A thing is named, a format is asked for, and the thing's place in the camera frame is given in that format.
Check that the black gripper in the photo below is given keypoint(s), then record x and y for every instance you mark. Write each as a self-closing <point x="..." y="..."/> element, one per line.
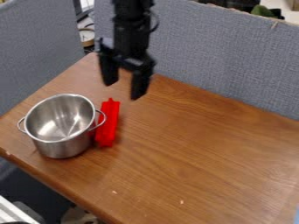
<point x="126" y="51"/>

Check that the red plastic block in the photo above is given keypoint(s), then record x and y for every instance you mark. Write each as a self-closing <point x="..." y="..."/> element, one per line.
<point x="106" y="131"/>

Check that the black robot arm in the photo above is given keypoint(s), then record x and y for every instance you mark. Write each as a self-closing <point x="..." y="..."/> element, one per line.
<point x="130" y="8"/>

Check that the stainless steel pot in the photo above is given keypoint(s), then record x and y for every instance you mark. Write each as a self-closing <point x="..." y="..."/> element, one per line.
<point x="60" y="124"/>

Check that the green object behind partition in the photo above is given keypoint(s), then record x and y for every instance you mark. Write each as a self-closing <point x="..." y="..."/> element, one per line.
<point x="262" y="11"/>

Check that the round wooden clock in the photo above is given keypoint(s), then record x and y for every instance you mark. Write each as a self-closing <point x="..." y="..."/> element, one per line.
<point x="87" y="36"/>

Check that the grey fabric partition panel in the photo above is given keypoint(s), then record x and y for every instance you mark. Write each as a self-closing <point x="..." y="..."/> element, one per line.
<point x="235" y="54"/>

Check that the white grey equipment corner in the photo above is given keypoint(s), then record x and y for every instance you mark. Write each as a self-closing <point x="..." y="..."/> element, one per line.
<point x="13" y="215"/>

